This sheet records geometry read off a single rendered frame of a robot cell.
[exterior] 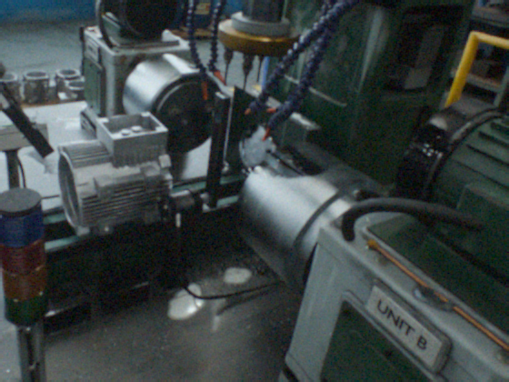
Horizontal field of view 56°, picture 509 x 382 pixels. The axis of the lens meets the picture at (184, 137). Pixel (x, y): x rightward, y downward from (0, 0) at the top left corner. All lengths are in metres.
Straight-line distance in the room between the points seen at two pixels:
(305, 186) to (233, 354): 0.36
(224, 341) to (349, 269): 0.38
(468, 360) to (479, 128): 0.27
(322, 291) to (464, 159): 0.29
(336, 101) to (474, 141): 0.56
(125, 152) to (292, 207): 0.35
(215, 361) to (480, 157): 0.60
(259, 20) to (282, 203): 0.39
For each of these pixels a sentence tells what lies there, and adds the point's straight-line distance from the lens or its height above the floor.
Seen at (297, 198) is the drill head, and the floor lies 1.13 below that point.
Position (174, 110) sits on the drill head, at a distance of 1.25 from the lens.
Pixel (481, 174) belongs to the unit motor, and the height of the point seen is 1.31.
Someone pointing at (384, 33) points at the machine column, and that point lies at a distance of 1.08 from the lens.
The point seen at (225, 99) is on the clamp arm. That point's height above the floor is 1.25.
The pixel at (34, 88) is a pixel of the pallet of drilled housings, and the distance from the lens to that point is 3.63.
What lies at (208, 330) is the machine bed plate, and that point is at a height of 0.80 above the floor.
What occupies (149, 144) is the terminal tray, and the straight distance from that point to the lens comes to 0.97.
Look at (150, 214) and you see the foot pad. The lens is 1.01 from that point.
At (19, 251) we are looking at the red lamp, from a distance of 0.65.
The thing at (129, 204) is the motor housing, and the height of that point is 1.01.
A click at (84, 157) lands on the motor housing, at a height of 1.10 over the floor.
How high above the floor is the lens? 1.57
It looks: 26 degrees down
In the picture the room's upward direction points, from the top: 5 degrees clockwise
